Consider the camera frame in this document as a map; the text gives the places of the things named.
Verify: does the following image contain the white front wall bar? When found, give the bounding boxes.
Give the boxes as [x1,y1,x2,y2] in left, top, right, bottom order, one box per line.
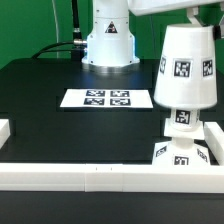
[0,163,224,193]

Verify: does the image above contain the white lamp base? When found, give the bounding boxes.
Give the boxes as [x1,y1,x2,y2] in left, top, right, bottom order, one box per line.
[152,118,210,167]

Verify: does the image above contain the white lamp shade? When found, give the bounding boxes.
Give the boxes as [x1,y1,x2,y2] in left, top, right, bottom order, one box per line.
[154,24,217,109]

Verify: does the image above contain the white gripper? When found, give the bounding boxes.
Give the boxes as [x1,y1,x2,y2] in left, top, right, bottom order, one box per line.
[127,0,224,40]

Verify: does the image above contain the grey thin cable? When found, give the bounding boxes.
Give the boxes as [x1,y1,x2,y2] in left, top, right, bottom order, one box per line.
[51,0,61,59]

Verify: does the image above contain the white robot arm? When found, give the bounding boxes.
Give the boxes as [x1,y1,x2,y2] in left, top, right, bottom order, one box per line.
[82,0,224,72]

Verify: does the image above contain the white lamp bulb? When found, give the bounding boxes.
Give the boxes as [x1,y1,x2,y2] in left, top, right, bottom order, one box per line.
[165,108,200,132]

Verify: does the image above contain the white marker tag board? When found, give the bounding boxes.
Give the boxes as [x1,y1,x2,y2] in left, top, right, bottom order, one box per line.
[61,89,153,109]

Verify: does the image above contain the black cable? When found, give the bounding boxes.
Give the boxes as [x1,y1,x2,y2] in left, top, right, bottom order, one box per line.
[31,0,88,59]

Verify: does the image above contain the white left wall bar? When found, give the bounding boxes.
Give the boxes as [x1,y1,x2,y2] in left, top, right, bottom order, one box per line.
[0,119,10,149]

